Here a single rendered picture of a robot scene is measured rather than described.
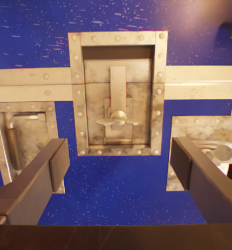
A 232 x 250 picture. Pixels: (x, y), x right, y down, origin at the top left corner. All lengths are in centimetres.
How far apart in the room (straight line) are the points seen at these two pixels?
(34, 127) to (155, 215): 25
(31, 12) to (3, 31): 4
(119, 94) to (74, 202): 20
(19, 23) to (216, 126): 32
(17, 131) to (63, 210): 16
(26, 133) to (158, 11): 26
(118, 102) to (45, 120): 11
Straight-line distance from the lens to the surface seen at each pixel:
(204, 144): 31
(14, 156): 33
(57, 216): 37
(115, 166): 29
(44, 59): 27
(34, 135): 32
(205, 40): 28
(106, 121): 25
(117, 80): 26
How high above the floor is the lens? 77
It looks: 1 degrees down
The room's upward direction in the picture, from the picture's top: 89 degrees clockwise
